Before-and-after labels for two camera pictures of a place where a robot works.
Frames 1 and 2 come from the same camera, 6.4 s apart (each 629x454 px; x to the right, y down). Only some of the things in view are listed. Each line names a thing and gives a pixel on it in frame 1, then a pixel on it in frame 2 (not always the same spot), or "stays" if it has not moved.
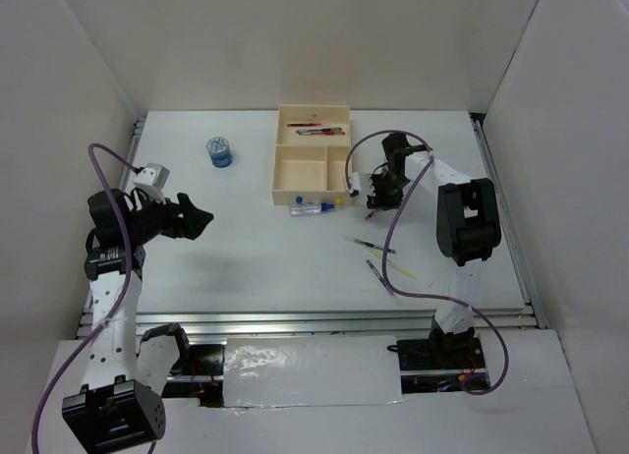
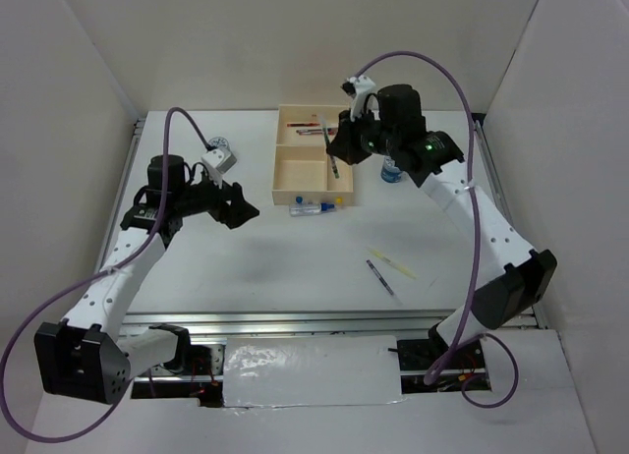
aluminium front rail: [299, 323] stays
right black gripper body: [388, 191] → [379, 139]
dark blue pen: [333, 133] stays
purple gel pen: [379, 276] stays
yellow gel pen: [397, 266] stays
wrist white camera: [353, 184] → [363, 86]
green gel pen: [369, 244] → [325, 132]
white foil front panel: [283, 371] stays
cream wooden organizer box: [310, 151] stays
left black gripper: [190, 226] → [239, 210]
